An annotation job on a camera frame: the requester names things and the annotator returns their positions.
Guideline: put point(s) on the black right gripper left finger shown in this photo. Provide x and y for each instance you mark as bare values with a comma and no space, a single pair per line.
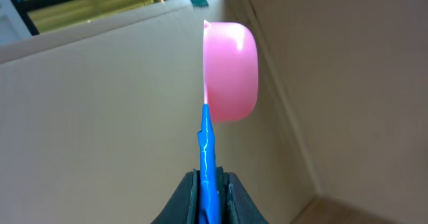
183,205

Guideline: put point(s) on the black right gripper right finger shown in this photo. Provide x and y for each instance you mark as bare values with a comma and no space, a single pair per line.
236,205

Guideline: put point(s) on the pink scoop blue handle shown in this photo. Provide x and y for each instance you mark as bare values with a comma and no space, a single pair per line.
230,89

